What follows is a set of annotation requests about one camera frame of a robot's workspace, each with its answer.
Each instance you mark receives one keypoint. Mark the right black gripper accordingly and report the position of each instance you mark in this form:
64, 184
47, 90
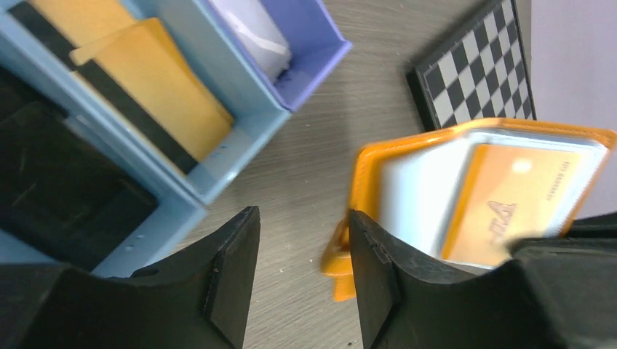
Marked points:
574, 280

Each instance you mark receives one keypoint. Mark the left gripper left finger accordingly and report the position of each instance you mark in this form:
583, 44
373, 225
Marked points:
200, 296

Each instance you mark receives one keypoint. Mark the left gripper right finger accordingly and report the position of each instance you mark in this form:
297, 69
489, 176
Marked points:
407, 299

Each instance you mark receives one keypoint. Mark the gold credit card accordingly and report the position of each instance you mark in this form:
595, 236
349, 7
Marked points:
510, 192

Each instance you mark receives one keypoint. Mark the orange leather card holder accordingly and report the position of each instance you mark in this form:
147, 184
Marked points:
410, 185

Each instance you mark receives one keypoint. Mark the blue purple three-drawer organizer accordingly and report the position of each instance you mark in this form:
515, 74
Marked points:
79, 185

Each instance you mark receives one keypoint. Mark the black white checkerboard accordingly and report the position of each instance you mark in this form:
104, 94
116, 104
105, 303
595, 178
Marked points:
479, 71

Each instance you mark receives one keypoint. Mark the yellow item in blue drawer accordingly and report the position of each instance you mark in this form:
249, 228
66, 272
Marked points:
136, 67

